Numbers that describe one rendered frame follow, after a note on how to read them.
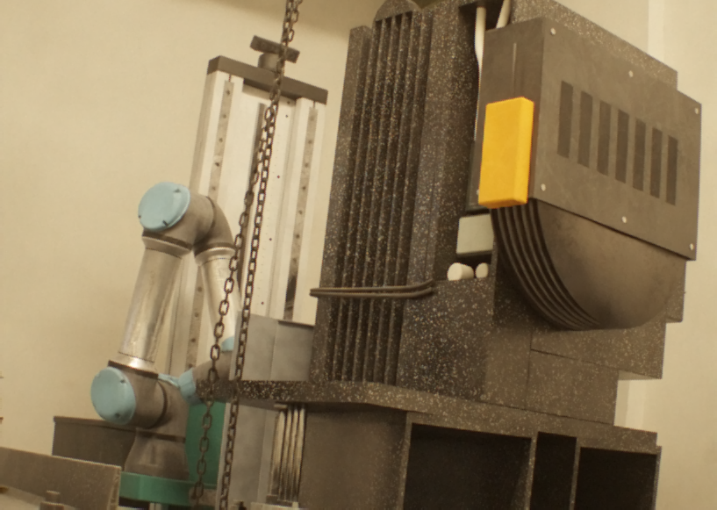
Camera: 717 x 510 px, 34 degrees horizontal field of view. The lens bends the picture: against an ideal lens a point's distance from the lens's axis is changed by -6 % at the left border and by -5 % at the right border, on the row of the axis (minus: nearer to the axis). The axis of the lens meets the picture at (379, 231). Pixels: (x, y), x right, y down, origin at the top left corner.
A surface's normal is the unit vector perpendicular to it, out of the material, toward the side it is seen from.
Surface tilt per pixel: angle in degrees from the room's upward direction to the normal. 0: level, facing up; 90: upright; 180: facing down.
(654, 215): 90
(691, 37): 90
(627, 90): 90
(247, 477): 90
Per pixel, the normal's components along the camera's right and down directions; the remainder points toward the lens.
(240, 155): 0.60, -0.11
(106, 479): -0.85, -0.32
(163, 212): -0.43, -0.36
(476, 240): -0.73, -0.22
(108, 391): -0.50, -0.11
